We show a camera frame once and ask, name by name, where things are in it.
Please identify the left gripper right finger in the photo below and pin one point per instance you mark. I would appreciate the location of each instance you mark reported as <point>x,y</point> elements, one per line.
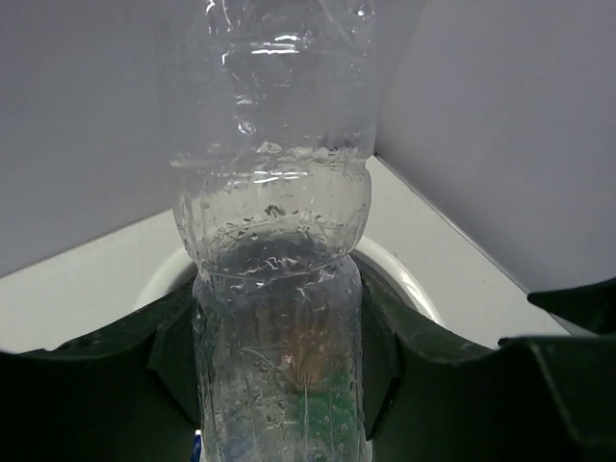
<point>431,395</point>

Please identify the blue label water bottle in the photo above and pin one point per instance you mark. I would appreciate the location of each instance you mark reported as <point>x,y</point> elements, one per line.
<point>198,450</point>

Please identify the white plastic bin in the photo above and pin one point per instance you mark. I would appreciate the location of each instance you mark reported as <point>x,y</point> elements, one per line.
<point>177,267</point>

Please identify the clear crushed plastic bottle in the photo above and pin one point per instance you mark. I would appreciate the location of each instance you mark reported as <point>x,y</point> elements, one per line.
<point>270,117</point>

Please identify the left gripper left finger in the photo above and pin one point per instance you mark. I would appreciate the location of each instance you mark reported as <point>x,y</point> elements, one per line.
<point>124,392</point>

